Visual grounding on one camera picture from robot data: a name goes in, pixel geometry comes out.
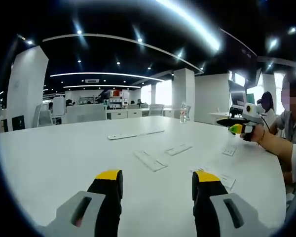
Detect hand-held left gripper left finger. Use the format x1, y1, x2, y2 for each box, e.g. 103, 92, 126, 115
36, 169, 124, 237

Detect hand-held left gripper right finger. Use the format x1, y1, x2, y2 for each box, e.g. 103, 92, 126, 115
191, 170, 275, 237

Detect white socket holder cover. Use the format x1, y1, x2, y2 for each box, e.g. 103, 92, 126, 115
189, 167, 237, 192
222, 144, 238, 157
133, 150, 169, 172
164, 143, 193, 157

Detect long white socket holder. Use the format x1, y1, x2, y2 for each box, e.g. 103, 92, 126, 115
108, 129, 165, 141

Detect person's right hand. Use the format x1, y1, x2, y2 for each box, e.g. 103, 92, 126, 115
239, 124, 265, 144

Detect white side desk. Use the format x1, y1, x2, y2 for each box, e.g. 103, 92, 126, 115
208, 111, 245, 124

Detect clear plastic water bottle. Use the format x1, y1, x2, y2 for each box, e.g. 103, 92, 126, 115
179, 101, 188, 124

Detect white drawer cabinets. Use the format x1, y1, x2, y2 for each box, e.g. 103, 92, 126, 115
106, 108, 150, 120

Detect shelf with white boxes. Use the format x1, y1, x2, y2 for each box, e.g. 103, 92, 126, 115
108, 89, 129, 110

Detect grey mesh office chair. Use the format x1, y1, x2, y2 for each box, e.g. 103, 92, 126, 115
32, 103, 54, 128

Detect white standing board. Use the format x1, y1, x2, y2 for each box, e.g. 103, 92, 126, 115
52, 95, 66, 117

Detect black square panel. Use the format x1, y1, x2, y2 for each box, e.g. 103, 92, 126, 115
11, 115, 25, 132

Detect long ceiling light strip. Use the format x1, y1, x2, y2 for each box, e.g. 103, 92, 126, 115
49, 72, 165, 82

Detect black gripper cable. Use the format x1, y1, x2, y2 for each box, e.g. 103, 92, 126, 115
259, 114, 272, 133

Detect red string bracelet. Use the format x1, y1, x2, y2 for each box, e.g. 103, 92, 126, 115
257, 128, 266, 147

